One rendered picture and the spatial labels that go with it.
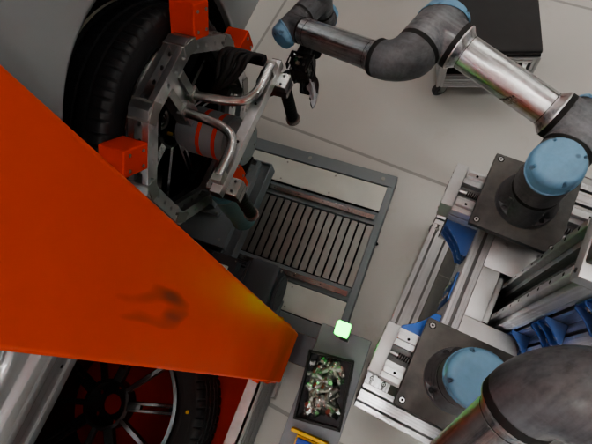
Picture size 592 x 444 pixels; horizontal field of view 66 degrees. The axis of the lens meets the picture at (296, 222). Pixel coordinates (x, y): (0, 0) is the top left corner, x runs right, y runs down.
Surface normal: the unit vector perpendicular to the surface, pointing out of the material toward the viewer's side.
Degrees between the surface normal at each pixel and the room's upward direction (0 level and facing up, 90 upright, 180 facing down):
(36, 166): 90
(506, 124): 0
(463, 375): 7
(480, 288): 0
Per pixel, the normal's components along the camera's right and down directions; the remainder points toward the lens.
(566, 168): -0.22, -0.25
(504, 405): -0.86, -0.02
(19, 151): 0.92, 0.29
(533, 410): -0.76, 0.14
